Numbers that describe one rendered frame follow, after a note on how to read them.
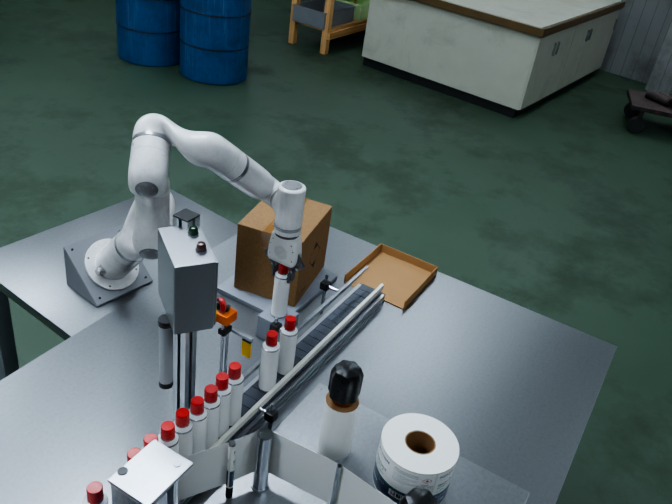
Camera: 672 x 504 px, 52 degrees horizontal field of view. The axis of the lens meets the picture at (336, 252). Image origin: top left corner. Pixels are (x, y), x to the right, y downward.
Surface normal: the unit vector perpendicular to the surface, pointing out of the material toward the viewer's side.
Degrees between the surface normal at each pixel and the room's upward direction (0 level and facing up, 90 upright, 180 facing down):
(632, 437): 0
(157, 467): 0
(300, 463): 90
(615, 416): 0
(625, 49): 90
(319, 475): 90
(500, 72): 90
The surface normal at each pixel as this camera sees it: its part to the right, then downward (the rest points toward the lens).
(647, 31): -0.60, 0.36
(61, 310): 0.13, -0.84
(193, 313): 0.40, 0.54
